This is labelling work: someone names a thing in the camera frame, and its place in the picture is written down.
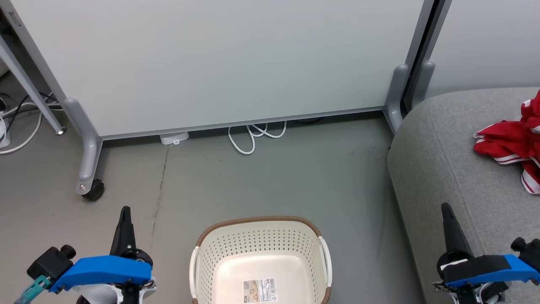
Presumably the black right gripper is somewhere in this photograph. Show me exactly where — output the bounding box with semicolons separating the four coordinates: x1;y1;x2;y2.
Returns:
436;203;476;280

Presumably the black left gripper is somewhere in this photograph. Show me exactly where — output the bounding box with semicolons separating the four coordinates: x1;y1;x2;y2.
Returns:
111;206;154;266

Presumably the red garment white striped hem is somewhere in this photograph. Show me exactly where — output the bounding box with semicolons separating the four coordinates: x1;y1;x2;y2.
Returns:
474;120;540;166

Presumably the cream perforated laundry basket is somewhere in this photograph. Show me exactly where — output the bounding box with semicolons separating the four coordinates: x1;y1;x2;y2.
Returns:
189;216;333;304

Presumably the printed basket sticker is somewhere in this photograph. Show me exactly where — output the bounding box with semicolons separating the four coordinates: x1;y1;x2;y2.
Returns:
243;277;279;304

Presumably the black caster wheel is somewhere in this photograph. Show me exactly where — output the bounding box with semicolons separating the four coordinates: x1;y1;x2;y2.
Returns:
81;179;105;201

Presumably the grey fabric sofa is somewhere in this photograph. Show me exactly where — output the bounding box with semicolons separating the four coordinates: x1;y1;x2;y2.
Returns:
387;87;540;304

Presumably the grey partition leg with caster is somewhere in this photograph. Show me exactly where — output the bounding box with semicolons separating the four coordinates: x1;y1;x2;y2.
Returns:
63;98;104;195

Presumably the white power adapter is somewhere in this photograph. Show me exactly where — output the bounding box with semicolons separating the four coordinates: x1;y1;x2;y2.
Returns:
159;132;189;145

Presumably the white power strip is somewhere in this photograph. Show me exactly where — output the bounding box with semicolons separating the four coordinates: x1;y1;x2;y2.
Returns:
0;116;11;148

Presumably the slanted grey metal table leg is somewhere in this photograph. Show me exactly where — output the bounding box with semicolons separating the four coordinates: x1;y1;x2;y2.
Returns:
0;36;66;136

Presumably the wide white partition panel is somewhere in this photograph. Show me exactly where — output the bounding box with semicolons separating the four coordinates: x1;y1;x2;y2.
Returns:
8;0;424;140

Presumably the narrow white partition panel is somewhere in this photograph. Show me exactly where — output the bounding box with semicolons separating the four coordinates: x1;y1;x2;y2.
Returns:
424;0;540;100

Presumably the left black cable teal connector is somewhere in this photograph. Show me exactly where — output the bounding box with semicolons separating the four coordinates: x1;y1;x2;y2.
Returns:
14;275;51;304

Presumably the long white floor cable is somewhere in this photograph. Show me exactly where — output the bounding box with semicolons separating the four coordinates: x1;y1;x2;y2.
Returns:
0;111;43;155

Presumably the looped white cable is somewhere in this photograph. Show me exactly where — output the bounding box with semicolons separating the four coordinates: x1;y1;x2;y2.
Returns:
228;121;287;155

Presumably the black floor cable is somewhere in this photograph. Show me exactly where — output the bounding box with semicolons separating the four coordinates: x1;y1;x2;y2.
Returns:
6;93;64;131

